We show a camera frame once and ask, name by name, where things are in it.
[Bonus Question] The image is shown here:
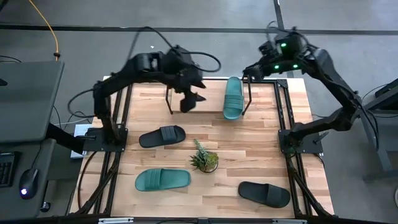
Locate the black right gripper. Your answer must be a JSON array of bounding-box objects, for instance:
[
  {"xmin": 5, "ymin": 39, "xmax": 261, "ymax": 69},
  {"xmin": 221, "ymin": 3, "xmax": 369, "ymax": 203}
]
[{"xmin": 243, "ymin": 60, "xmax": 302, "ymax": 83}]

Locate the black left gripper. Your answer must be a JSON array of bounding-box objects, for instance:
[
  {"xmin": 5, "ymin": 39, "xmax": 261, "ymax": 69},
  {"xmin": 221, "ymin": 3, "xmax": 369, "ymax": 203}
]
[{"xmin": 163, "ymin": 46, "xmax": 207, "ymax": 113}]

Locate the green rubber slide sandal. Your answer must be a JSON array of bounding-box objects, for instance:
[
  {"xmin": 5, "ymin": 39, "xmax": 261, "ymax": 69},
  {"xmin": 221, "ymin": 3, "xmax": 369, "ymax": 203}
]
[
  {"xmin": 223, "ymin": 77, "xmax": 246, "ymax": 121},
  {"xmin": 134, "ymin": 168, "xmax": 192, "ymax": 192}
]

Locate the black rubber slide sandal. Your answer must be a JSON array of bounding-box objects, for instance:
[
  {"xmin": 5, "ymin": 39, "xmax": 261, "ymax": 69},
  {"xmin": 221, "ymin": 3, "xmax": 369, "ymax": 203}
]
[
  {"xmin": 138, "ymin": 124, "xmax": 187, "ymax": 149},
  {"xmin": 238, "ymin": 180, "xmax": 292, "ymax": 209}
]

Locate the green succulent plant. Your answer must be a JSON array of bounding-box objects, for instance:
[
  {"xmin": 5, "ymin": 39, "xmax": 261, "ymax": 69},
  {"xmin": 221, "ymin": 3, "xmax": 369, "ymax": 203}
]
[{"xmin": 188, "ymin": 139, "xmax": 219, "ymax": 171}]

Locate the black plant pot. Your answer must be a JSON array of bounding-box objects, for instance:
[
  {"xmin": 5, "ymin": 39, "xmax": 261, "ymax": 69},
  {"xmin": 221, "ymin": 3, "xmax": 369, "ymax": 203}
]
[{"xmin": 195, "ymin": 152, "xmax": 220, "ymax": 174}]

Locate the white power box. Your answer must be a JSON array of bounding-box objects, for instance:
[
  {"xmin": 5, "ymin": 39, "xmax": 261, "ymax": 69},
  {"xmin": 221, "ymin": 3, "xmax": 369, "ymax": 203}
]
[{"xmin": 70, "ymin": 123, "xmax": 93, "ymax": 160}]

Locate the black computer mouse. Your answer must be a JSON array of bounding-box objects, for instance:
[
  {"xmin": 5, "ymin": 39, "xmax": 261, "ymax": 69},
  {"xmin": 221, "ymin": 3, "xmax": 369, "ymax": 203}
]
[{"xmin": 18, "ymin": 167, "xmax": 40, "ymax": 200}]

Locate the black keyboard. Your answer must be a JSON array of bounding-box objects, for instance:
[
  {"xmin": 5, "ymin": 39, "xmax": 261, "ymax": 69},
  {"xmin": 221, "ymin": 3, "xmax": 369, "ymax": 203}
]
[{"xmin": 0, "ymin": 151, "xmax": 16, "ymax": 189}]

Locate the grey computer desk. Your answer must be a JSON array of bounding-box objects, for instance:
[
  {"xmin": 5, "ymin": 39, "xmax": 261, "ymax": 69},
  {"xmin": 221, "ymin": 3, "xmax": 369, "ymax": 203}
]
[{"xmin": 0, "ymin": 138, "xmax": 58, "ymax": 220}]

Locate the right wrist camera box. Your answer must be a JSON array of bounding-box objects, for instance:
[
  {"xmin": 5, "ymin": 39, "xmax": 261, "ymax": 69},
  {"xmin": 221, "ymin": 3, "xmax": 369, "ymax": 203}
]
[{"xmin": 259, "ymin": 39, "xmax": 277, "ymax": 58}]

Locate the black aluminium table frame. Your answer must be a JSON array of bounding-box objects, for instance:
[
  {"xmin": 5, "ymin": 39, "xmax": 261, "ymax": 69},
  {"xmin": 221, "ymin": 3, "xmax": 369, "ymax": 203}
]
[{"xmin": 70, "ymin": 77, "xmax": 335, "ymax": 224}]

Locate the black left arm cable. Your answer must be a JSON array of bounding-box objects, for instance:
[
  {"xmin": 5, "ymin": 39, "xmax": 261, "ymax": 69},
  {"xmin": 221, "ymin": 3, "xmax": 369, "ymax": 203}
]
[{"xmin": 123, "ymin": 26, "xmax": 222, "ymax": 73}]

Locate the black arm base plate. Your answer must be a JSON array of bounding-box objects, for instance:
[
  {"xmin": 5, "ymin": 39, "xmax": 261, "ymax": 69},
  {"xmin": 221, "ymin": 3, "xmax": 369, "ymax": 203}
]
[
  {"xmin": 277, "ymin": 128, "xmax": 325, "ymax": 155},
  {"xmin": 83, "ymin": 126, "xmax": 129, "ymax": 153}
]

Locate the yellow cable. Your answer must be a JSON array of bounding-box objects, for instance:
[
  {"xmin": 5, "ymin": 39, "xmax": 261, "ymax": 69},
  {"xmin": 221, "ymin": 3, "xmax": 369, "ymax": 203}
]
[{"xmin": 29, "ymin": 0, "xmax": 60, "ymax": 62}]

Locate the silver metal bracket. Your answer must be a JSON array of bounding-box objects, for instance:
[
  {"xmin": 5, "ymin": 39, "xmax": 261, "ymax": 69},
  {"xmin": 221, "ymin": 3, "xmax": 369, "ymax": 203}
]
[
  {"xmin": 272, "ymin": 218, "xmax": 308, "ymax": 224},
  {"xmin": 98, "ymin": 217, "xmax": 134, "ymax": 224}
]

